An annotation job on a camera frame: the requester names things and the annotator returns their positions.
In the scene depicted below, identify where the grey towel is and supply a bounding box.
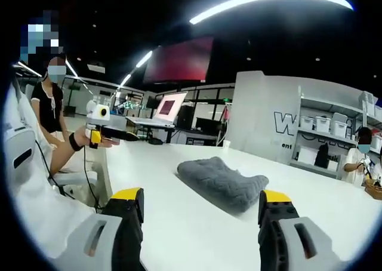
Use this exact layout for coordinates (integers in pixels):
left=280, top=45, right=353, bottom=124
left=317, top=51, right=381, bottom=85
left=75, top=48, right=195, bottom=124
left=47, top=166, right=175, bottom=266
left=177, top=156, right=270, bottom=215

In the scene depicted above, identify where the black bag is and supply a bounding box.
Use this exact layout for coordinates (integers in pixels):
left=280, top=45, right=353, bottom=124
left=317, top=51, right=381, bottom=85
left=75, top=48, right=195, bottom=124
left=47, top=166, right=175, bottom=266
left=314, top=143, right=329, bottom=168

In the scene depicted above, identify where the white partition with letters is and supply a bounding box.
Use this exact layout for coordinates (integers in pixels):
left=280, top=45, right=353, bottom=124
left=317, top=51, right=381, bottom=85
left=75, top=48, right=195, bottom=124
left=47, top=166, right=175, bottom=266
left=230, top=70, right=303, bottom=165

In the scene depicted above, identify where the open silver laptop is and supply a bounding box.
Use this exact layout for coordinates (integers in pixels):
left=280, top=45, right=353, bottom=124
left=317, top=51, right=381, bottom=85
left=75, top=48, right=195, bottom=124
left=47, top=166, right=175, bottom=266
left=125, top=91, right=189, bottom=128

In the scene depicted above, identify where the black wristband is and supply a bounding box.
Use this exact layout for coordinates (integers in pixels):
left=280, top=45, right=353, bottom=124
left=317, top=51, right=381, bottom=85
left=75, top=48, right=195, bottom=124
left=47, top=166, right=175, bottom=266
left=69, top=133, right=82, bottom=152

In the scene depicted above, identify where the white worn chest device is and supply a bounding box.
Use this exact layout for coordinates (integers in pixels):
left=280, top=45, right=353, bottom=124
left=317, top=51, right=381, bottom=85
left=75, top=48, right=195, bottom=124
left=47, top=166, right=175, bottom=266
left=2, top=124, right=39, bottom=182

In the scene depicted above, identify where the person's left hand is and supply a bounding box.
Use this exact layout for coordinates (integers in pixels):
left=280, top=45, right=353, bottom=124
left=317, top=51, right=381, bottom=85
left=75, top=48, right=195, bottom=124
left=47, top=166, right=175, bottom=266
left=74, top=127, right=121, bottom=149

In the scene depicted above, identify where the black cable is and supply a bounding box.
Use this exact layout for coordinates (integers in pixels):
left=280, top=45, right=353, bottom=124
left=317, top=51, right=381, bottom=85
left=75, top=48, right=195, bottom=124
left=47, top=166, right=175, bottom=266
left=35, top=138, right=101, bottom=214

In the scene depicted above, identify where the white chair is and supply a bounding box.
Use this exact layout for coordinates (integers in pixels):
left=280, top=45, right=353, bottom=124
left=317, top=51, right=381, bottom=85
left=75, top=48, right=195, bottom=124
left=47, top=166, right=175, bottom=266
left=51, top=144, right=113, bottom=208

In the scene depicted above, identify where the standing desk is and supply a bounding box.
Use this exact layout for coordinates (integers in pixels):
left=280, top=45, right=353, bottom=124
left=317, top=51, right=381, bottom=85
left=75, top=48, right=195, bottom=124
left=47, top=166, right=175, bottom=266
left=125, top=115, right=180, bottom=144

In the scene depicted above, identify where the grey storage shelf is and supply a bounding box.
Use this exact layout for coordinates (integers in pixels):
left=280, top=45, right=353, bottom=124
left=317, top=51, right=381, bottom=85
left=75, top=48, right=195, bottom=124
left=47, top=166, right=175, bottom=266
left=289, top=85, right=382, bottom=180

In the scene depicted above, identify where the long ceiling light strip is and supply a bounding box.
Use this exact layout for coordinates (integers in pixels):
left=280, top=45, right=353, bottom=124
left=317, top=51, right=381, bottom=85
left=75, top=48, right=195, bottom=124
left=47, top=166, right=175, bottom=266
left=189, top=0, right=355, bottom=25

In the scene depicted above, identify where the hanging red screen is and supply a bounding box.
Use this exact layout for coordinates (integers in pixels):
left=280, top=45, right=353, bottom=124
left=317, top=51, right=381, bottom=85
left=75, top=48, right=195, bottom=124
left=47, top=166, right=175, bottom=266
left=142, top=36, right=215, bottom=85

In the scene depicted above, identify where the woven basket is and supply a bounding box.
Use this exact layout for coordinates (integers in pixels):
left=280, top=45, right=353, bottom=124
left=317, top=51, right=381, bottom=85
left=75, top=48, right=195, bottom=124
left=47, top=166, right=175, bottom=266
left=364, top=178, right=382, bottom=201

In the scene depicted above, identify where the white storage bin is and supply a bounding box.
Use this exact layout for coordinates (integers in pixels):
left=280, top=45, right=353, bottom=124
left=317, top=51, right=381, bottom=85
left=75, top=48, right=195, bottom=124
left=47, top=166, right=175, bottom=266
left=315, top=116, right=331, bottom=133
left=330, top=112, right=349, bottom=136
left=300, top=115, right=316, bottom=130

